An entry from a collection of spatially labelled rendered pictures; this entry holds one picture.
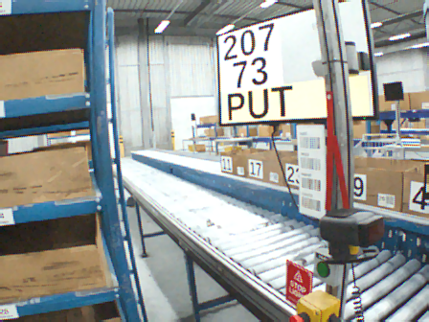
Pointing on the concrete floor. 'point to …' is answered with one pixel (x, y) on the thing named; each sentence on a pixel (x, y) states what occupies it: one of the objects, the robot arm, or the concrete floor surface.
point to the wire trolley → (379, 148)
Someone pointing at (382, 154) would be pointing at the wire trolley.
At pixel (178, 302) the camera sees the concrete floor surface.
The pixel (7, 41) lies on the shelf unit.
